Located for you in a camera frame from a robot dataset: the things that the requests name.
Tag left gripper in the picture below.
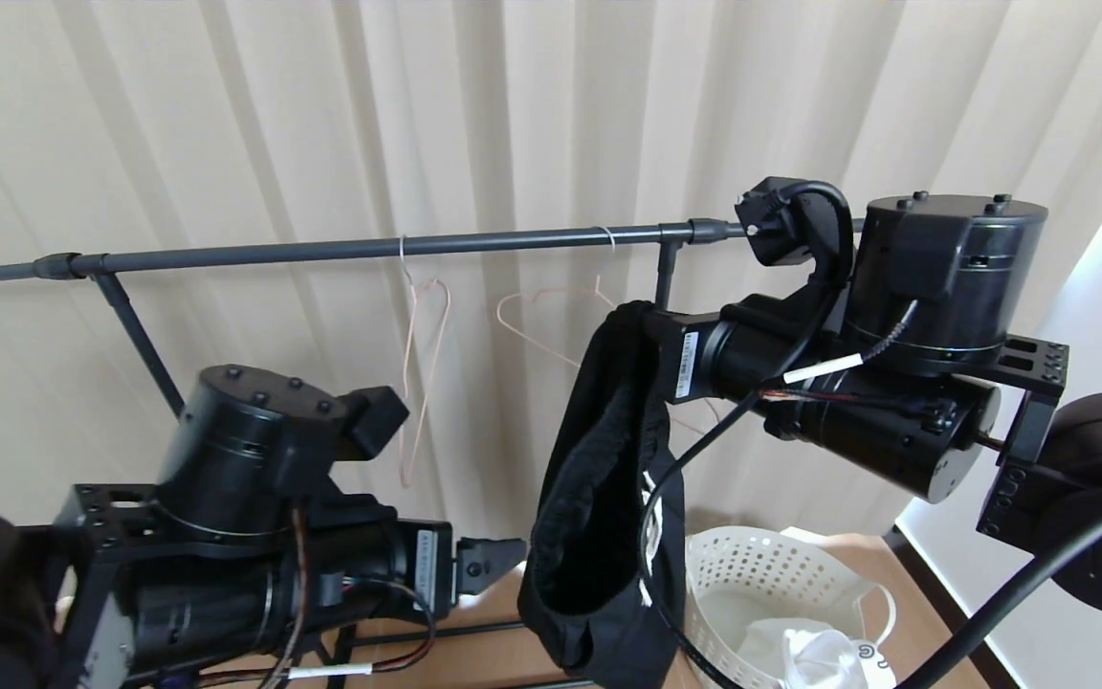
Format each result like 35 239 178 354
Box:
125 520 462 676

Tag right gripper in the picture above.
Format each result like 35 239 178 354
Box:
671 287 1002 503

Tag black shorts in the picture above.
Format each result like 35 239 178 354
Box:
518 300 688 680

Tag white laundry basket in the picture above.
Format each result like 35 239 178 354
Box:
683 525 896 689

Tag pink clothes hanger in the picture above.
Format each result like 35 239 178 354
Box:
398 237 452 489
496 227 724 436

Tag black clothes rack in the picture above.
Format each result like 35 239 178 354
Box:
0 218 868 689

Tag white garment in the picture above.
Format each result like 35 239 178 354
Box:
738 617 896 689

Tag white curtain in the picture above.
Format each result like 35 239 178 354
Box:
0 0 1102 537

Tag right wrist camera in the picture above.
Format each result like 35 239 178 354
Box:
736 177 853 288

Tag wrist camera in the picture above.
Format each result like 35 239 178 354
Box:
336 386 410 460
736 177 853 288

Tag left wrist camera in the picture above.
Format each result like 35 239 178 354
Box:
336 386 410 460

